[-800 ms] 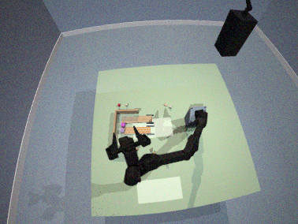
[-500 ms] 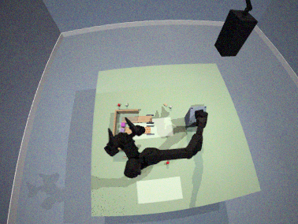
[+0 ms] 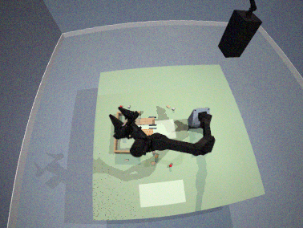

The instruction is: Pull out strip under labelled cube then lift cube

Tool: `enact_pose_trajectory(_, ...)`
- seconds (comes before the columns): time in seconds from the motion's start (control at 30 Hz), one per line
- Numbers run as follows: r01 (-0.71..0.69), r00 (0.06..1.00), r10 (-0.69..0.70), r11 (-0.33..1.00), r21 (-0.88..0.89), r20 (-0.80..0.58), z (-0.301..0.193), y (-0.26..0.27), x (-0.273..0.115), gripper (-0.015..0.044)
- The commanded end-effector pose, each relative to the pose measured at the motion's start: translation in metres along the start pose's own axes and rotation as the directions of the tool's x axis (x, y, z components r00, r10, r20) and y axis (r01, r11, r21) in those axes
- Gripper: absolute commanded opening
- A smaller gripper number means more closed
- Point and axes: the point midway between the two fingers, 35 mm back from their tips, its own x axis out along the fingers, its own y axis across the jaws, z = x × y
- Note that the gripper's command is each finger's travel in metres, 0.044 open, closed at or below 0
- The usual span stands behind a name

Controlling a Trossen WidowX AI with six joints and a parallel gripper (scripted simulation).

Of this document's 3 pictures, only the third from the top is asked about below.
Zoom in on orange polka-dot strip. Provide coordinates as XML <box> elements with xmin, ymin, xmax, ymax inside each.
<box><xmin>142</xmin><ymin>129</ymin><xmax>153</xmax><ymax>136</ymax></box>

